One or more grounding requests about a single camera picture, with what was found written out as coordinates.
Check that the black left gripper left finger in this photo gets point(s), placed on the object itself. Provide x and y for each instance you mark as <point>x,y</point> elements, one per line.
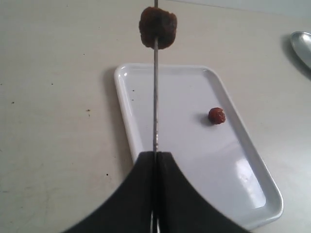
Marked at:
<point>129,208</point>

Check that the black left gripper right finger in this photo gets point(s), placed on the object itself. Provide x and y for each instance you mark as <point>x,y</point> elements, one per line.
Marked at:
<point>181,209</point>

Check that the dark red bead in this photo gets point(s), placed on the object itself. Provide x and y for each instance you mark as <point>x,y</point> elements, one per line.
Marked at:
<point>159,24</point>
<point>216,116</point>

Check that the thin metal skewer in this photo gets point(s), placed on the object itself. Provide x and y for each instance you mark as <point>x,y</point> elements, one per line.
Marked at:
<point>155,110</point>

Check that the white rectangular tray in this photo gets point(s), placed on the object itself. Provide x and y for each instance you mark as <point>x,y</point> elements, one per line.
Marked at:
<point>220,161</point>

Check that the round steel plate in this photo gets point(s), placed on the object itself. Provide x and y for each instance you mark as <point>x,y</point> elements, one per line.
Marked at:
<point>301,47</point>

